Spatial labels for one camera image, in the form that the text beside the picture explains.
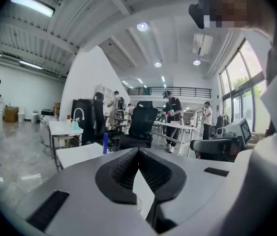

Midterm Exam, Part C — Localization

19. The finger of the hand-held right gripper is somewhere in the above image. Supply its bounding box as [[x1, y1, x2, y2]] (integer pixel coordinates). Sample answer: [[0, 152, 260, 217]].
[[189, 136, 243, 162]]

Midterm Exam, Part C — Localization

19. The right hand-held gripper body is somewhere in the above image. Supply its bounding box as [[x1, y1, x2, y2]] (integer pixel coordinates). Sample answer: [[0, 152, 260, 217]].
[[216, 117, 253, 148]]

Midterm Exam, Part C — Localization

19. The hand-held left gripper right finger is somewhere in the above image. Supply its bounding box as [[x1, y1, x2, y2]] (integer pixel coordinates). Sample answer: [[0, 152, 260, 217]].
[[139, 147, 243, 236]]

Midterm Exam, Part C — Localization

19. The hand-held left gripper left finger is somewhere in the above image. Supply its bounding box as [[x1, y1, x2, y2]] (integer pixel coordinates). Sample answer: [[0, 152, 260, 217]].
[[21, 147, 155, 236]]

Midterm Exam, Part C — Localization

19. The steel sink stand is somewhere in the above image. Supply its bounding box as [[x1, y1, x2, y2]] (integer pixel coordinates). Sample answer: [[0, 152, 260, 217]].
[[50, 131, 84, 160]]

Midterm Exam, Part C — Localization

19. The blue bottle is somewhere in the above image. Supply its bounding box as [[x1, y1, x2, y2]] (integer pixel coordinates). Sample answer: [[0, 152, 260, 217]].
[[102, 132, 109, 155]]

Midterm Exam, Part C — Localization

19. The white table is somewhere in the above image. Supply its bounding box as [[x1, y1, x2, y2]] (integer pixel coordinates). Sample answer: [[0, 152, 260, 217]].
[[153, 120, 200, 157]]

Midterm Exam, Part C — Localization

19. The large glass window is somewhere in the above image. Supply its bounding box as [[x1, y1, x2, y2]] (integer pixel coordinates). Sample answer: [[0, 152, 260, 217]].
[[217, 39, 269, 133]]

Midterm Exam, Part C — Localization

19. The black mezzanine railing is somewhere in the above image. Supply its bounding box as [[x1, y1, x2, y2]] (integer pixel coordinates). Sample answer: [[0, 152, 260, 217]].
[[127, 87, 212, 99]]

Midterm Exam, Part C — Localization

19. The marble top table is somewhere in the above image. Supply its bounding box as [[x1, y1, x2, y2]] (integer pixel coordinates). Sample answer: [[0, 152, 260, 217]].
[[39, 115, 54, 155]]

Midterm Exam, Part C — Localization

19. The black mesh office chair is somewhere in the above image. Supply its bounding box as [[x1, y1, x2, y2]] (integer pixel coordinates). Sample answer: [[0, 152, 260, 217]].
[[112, 100, 159, 150]]

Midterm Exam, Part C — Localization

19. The black office chair with headrest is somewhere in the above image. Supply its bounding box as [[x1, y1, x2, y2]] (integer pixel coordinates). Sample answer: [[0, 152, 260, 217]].
[[89, 91, 127, 149]]

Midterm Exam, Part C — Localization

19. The white curved faucet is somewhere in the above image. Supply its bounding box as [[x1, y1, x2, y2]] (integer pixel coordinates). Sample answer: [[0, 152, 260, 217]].
[[72, 107, 85, 123]]

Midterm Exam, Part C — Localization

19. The black cabinet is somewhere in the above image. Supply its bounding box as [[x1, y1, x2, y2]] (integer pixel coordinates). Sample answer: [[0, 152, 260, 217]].
[[71, 98, 97, 147]]

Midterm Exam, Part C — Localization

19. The white bin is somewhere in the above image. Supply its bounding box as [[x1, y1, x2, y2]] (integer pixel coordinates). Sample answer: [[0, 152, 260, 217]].
[[31, 110, 41, 124], [17, 107, 27, 123]]

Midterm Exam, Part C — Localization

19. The ceiling air conditioner unit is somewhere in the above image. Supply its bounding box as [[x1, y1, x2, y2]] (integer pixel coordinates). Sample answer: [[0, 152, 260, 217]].
[[192, 33, 214, 57]]

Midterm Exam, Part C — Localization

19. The person's head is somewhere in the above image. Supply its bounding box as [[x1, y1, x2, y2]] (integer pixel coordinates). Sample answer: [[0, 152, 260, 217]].
[[201, 0, 275, 34]]

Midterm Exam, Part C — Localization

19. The black head-mounted camera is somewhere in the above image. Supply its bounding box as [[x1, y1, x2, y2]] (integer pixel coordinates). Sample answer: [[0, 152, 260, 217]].
[[188, 0, 212, 30]]

